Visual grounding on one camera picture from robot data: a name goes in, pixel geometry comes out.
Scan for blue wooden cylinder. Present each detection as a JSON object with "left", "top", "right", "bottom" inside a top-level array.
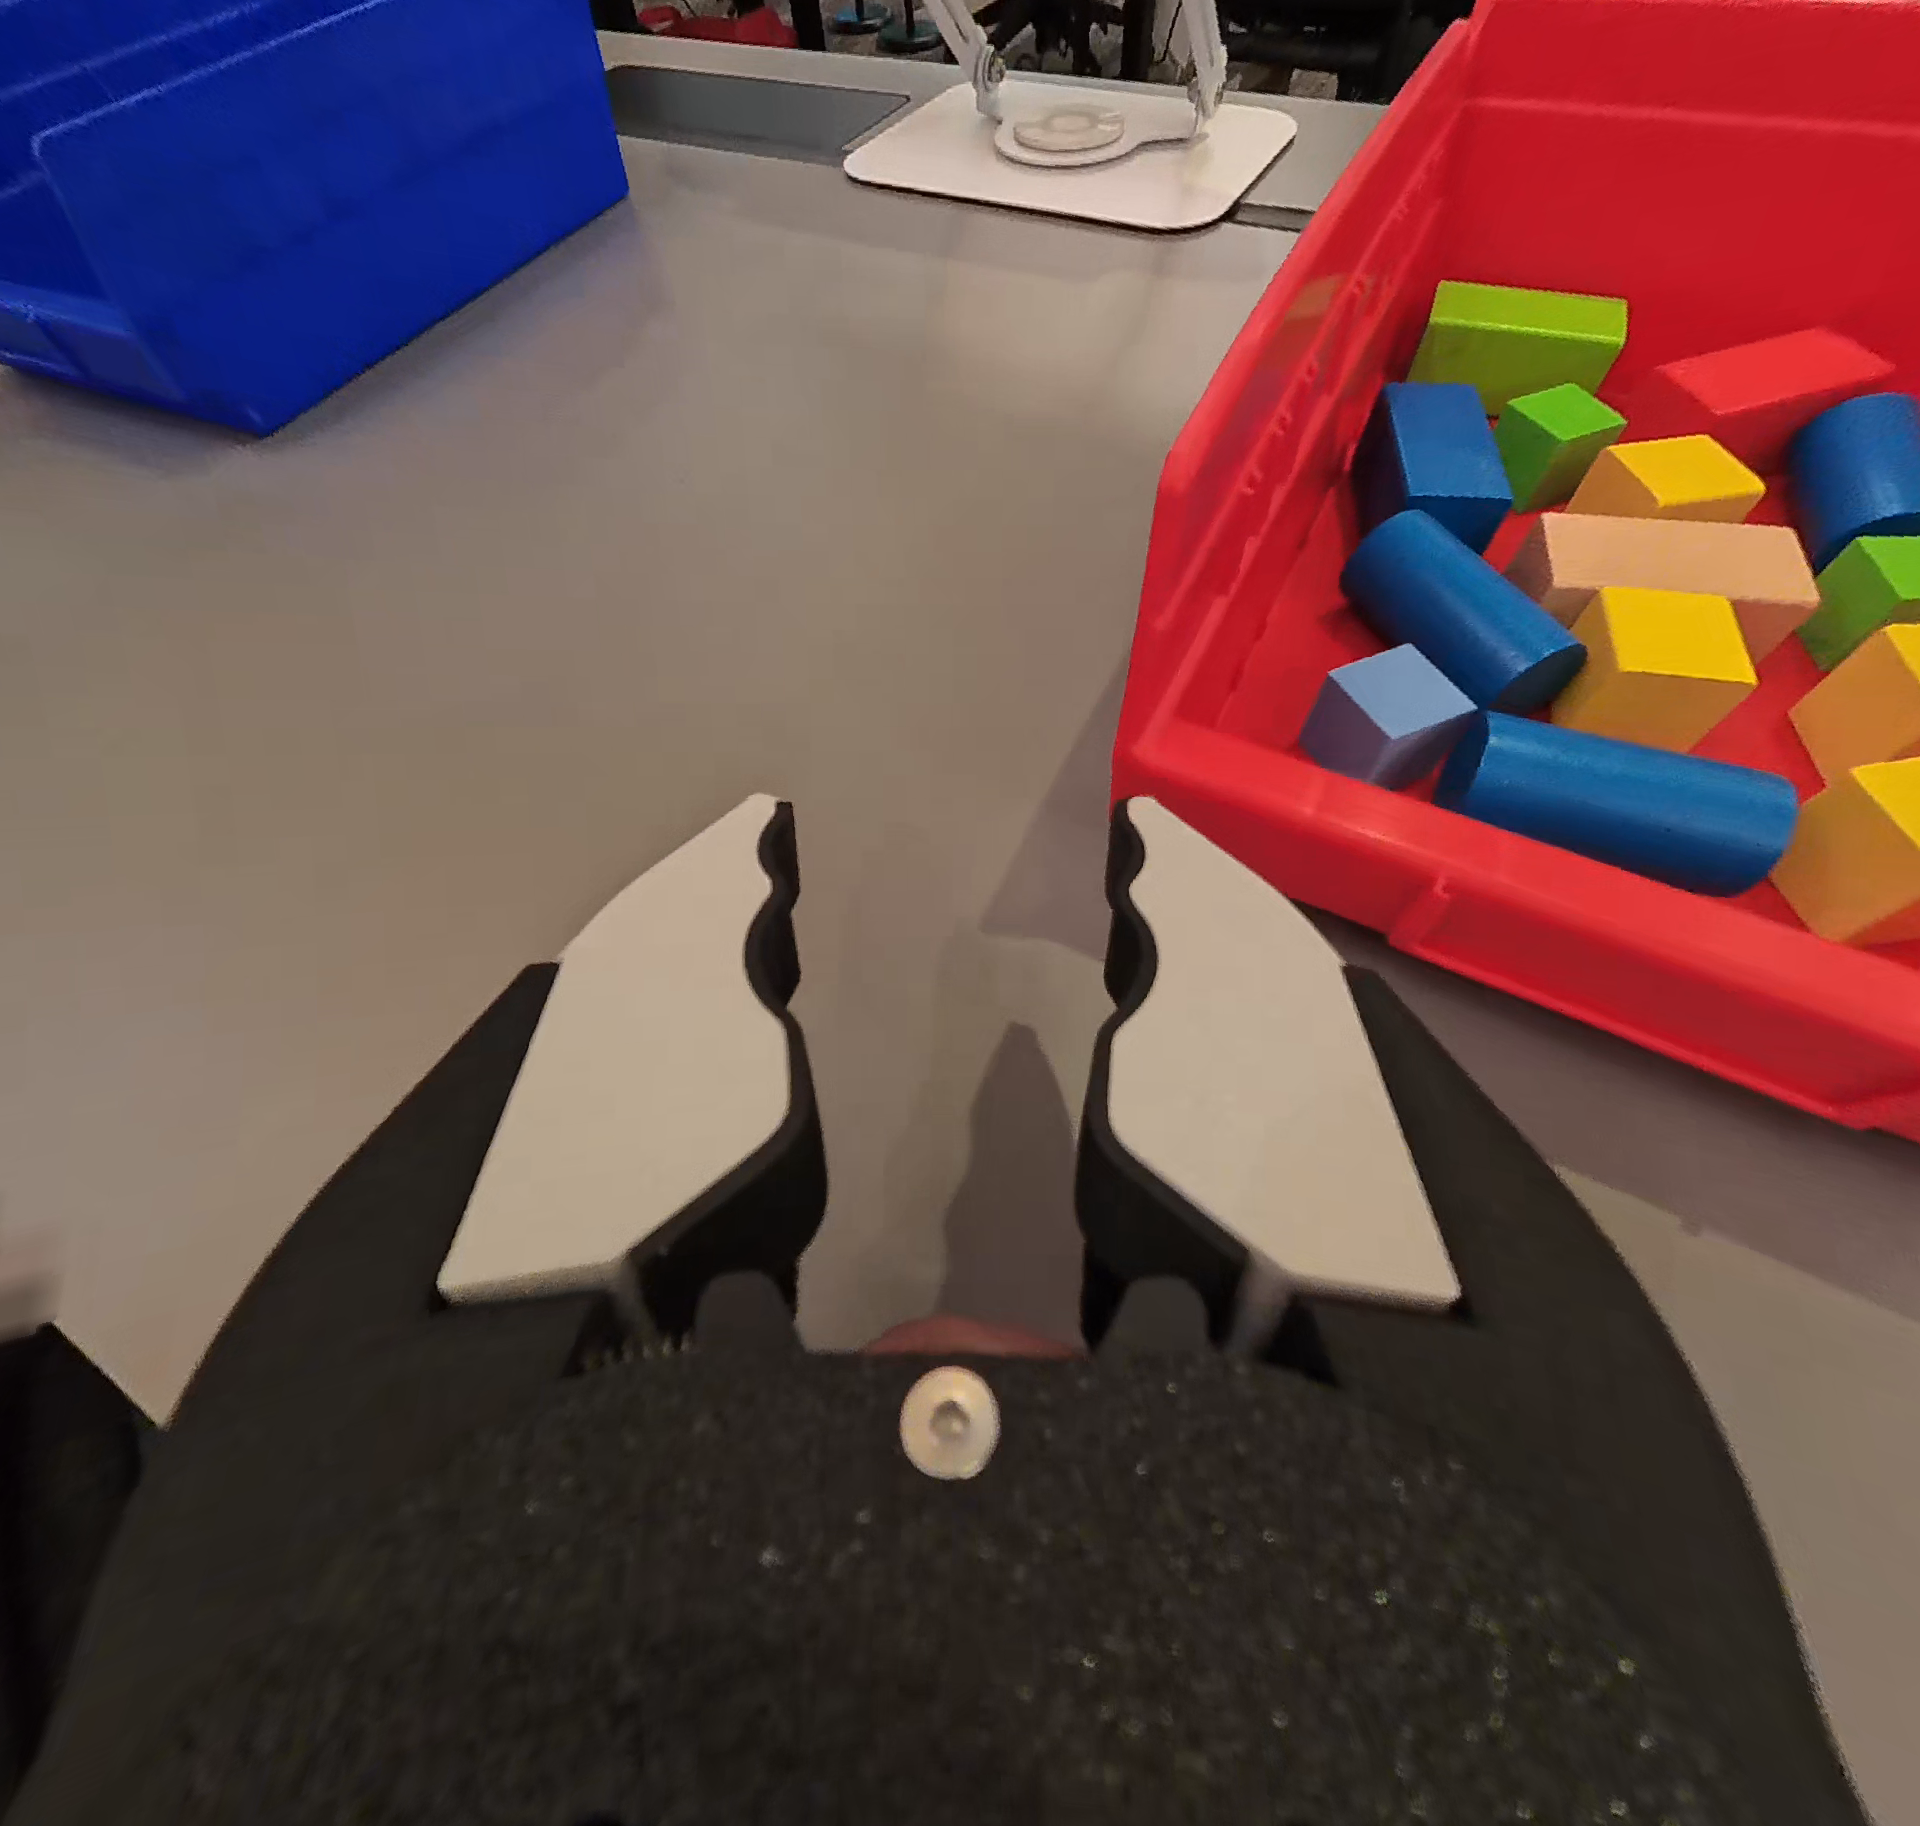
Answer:
[
  {"left": 1437, "top": 708, "right": 1805, "bottom": 903},
  {"left": 1787, "top": 390, "right": 1920, "bottom": 569},
  {"left": 1337, "top": 511, "right": 1590, "bottom": 719}
]

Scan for natural wooden block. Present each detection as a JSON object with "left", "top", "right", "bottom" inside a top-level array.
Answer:
[{"left": 1505, "top": 511, "right": 1826, "bottom": 658}]

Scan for light blue wooden cube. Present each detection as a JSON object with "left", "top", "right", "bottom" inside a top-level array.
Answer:
[{"left": 1296, "top": 642, "right": 1481, "bottom": 796}]

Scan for red plastic bin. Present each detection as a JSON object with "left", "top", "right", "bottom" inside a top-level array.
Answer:
[{"left": 1114, "top": 0, "right": 1920, "bottom": 1145}]

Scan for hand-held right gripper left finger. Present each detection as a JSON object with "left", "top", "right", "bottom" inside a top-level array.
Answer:
[{"left": 437, "top": 794, "right": 829, "bottom": 1311}]

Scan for red wooden block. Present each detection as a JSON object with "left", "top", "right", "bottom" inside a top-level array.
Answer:
[{"left": 1649, "top": 326, "right": 1902, "bottom": 459}]

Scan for green wooden cube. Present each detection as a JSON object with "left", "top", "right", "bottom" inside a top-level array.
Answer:
[{"left": 1798, "top": 535, "right": 1920, "bottom": 675}]

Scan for small green wooden block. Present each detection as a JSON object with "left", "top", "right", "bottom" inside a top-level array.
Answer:
[{"left": 1493, "top": 380, "right": 1632, "bottom": 513}]

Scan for blue plastic bin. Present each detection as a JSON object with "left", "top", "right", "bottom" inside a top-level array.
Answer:
[{"left": 0, "top": 0, "right": 635, "bottom": 440}]

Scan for long green wooden block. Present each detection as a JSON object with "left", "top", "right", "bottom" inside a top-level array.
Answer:
[{"left": 1408, "top": 282, "right": 1634, "bottom": 413}]

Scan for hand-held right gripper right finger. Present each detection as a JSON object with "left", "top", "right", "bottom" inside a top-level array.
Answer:
[{"left": 1073, "top": 799, "right": 1466, "bottom": 1319}]

